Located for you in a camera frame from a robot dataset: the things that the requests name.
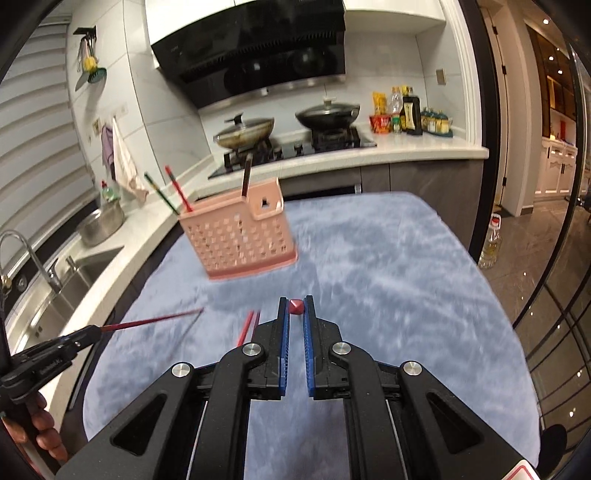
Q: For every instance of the yellow seasoning packet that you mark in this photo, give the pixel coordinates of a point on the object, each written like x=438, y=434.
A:
x=380, y=102

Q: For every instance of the red seasoning container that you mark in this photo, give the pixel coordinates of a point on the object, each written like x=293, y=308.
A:
x=381, y=123

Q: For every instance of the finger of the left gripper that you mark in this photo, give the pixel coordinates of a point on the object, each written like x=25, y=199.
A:
x=83, y=338

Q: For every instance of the red chopstick in holder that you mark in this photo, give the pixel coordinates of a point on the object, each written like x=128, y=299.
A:
x=178, y=189

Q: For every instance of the clear plastic bottle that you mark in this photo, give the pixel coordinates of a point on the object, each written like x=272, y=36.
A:
x=396, y=102

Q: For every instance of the purple hanging cloth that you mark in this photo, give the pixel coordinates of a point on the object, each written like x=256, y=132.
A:
x=107, y=150

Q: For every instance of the blue fleece table mat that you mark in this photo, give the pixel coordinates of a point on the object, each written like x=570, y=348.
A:
x=383, y=267

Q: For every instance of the tray of small jars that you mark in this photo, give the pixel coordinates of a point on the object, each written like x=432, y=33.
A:
x=436, y=123

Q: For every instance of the dark chopstick in holder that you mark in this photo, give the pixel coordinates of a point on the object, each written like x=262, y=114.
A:
x=246, y=175

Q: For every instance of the cooking oil bottle on floor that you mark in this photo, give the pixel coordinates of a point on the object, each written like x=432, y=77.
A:
x=490, y=252

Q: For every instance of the white hanging towel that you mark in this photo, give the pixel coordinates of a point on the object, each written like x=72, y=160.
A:
x=126, y=174

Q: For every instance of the person's left hand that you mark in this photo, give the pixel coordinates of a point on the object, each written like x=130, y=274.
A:
x=47, y=438

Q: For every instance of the beige wok with lid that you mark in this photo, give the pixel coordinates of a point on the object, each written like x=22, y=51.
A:
x=244, y=133

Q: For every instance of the green hanging scrubber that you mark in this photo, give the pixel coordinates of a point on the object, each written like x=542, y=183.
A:
x=88, y=64

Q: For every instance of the bright red chopstick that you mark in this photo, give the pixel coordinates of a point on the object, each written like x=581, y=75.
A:
x=295, y=307

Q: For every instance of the black wok with lid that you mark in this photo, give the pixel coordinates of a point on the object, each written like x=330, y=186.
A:
x=329, y=116

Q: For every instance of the black gas stove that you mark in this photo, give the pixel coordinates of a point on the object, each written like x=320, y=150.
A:
x=267, y=151

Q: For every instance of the dark red chopstick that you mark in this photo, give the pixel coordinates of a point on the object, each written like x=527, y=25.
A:
x=245, y=329
x=122, y=326
x=255, y=323

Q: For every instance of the green chopstick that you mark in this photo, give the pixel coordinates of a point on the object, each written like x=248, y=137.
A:
x=159, y=193

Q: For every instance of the stainless steel sink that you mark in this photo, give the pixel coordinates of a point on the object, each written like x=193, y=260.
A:
x=43, y=314

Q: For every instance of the stainless steel bowl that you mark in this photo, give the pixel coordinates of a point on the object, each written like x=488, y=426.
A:
x=101, y=224

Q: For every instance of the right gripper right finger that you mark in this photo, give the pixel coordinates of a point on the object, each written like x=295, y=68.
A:
x=338, y=370

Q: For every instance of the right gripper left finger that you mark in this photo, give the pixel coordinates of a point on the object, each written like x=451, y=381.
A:
x=256, y=370

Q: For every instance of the green dish soap bottle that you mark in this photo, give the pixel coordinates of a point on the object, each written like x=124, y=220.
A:
x=108, y=194

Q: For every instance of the black range hood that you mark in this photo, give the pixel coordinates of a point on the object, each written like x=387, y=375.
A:
x=241, y=49

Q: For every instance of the pink perforated utensil holder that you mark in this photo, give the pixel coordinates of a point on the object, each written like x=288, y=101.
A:
x=237, y=234

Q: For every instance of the dark soy sauce bottle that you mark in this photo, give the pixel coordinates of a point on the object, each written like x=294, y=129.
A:
x=412, y=112

